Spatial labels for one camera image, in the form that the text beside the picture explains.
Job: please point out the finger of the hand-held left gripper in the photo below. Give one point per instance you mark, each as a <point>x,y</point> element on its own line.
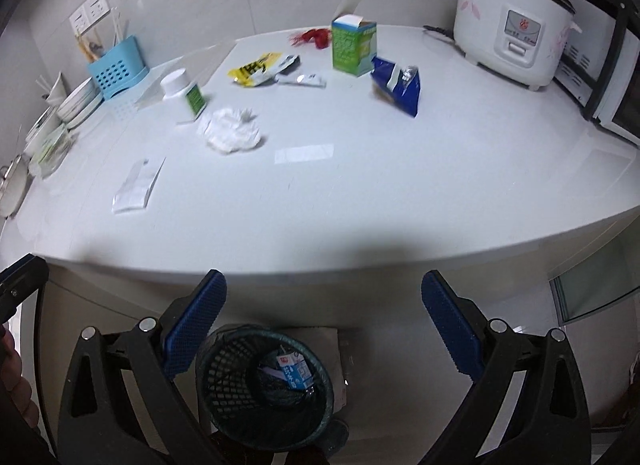
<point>22,277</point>

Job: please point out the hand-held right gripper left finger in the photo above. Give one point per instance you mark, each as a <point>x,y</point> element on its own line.
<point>195,325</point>

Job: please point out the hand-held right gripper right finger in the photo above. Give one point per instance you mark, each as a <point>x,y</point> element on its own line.
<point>450,325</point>

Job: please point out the black mesh waste bin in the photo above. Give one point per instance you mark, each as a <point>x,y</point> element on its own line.
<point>225,395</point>

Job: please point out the white tissue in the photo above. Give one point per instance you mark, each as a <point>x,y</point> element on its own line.
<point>230,132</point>

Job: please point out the blue snack bag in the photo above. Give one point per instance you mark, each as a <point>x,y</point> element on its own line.
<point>405,95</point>

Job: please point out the white bottle green label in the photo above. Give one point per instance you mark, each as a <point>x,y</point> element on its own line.
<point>175,82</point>

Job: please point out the clear plastic bag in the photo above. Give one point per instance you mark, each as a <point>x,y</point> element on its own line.
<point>210,57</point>

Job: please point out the green white carton box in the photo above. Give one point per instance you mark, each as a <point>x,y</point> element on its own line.
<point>350,50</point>

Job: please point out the person's left hand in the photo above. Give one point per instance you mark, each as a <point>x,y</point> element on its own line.
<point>20,395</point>

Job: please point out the metal pot lid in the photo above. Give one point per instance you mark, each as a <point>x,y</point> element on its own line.
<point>12,190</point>

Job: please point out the blue white milk carton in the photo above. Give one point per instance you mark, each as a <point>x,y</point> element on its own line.
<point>295,370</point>

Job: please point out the clear glass container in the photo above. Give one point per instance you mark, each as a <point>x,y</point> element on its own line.
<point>50,150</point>

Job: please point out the glass cabinet door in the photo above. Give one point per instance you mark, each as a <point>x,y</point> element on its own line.
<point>590,285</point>

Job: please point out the stack of white plates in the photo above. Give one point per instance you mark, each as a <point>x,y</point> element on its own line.
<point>80,102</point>

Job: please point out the white cup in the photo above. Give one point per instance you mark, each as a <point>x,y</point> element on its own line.
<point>56,92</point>

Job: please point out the clear film strip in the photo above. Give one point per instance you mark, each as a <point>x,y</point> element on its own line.
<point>305,153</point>

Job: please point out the blue utensil holder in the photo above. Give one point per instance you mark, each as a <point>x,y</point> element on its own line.
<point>117,75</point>

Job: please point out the wooden spatula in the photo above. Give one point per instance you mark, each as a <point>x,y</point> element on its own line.
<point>89,47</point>

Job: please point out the yellow snack wrapper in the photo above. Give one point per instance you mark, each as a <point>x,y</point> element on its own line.
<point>252,70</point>

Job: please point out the white torn wrapper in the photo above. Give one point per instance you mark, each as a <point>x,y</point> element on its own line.
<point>300,80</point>

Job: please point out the pale chopstick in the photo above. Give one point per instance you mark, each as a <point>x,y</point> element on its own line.
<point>121,25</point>
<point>115,27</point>

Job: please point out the white floral rice cooker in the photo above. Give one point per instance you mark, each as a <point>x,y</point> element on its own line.
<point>480,35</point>

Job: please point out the white microwave oven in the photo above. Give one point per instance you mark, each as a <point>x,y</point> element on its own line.
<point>600,75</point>

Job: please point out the red mesh net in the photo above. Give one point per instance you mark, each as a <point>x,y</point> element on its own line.
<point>315,37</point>

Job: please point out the black metal rack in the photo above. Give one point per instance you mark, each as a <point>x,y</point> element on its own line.
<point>607,55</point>

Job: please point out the white wall socket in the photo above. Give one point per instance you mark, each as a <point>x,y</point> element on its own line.
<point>96,2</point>
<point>79,20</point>

